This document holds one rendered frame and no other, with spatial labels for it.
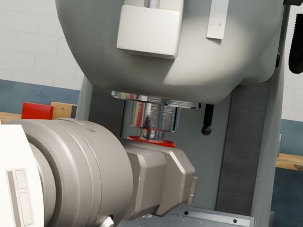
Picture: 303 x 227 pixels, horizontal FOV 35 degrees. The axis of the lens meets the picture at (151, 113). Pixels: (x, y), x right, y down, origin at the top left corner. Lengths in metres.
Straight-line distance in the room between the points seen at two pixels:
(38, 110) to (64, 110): 0.22
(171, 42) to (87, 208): 0.12
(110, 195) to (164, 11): 0.13
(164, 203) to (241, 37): 0.14
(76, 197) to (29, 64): 4.70
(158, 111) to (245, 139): 0.41
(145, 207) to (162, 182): 0.03
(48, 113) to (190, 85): 3.93
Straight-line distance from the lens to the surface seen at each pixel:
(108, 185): 0.31
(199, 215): 0.83
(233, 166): 0.82
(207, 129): 0.44
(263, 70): 0.55
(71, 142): 0.29
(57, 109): 4.34
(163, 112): 0.43
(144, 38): 0.32
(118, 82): 0.37
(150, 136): 0.44
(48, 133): 0.29
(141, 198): 0.36
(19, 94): 4.99
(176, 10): 0.32
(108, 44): 0.37
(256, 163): 0.83
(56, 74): 4.88
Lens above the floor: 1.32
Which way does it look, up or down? 3 degrees down
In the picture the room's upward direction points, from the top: 8 degrees clockwise
